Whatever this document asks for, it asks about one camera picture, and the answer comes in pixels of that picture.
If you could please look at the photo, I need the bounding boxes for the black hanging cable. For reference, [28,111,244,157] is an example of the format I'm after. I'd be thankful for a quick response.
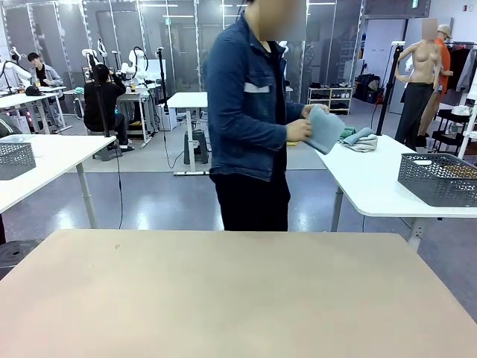
[116,137,124,229]

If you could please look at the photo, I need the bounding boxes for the grey step stool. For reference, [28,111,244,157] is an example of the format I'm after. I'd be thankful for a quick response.
[183,128,209,166]

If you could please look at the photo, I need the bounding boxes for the white background desk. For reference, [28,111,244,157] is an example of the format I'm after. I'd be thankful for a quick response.
[117,84,157,148]
[166,92,213,177]
[0,91,68,134]

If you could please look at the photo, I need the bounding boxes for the white terry towel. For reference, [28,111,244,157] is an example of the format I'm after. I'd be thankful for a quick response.
[344,134,379,153]

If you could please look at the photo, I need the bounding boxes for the mannequin with black trousers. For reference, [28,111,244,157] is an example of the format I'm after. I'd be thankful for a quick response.
[394,18,445,152]

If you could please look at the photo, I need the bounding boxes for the white work table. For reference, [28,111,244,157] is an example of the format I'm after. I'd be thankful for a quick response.
[0,133,117,229]
[315,133,477,258]

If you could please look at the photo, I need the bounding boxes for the black tripod stand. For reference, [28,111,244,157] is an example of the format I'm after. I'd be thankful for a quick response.
[375,40,405,136]

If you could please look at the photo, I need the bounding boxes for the light blue towel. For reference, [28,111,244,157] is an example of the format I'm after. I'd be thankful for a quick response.
[306,105,346,156]

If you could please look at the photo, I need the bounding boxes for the seated person in black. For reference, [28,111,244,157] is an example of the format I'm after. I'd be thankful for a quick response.
[82,63,136,153]

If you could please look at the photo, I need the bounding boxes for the black utility cart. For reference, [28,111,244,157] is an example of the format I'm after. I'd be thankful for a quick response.
[428,107,471,156]

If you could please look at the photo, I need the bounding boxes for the person's left hand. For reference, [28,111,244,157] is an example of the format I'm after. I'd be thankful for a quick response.
[302,103,331,120]

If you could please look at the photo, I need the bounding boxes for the grey plastic lattice basket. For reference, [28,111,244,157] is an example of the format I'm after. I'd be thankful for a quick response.
[0,141,37,181]
[397,152,477,208]

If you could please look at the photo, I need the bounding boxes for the seated person grey jacket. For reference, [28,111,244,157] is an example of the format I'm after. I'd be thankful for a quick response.
[27,51,64,89]

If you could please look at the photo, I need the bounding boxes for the wooden shoe rack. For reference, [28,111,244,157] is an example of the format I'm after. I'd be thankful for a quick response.
[307,87,354,116]

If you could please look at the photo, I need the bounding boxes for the black light stand pole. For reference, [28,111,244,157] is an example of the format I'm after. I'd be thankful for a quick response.
[156,46,171,116]

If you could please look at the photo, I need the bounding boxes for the mannequin in orange shirt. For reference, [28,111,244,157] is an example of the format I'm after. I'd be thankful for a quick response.
[417,24,454,137]

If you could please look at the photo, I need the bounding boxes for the person in denim jacket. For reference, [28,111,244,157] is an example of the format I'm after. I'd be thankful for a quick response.
[203,0,309,232]

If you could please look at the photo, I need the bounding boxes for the black bags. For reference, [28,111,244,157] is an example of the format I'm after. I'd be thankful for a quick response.
[353,73,382,104]

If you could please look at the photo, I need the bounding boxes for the person's right hand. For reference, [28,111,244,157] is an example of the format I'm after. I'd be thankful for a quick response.
[286,118,314,144]

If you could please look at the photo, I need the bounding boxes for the person's right forearm denim sleeve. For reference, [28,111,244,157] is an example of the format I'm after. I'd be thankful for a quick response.
[214,107,291,150]

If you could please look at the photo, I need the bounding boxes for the person's left forearm denim sleeve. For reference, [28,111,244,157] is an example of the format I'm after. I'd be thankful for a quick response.
[285,99,309,121]

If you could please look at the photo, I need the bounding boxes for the clothes rack with dark garments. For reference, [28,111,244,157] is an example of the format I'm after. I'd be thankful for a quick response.
[445,41,477,94]

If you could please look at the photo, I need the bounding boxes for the black round base plate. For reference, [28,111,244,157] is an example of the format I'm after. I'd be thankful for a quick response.
[0,239,40,269]

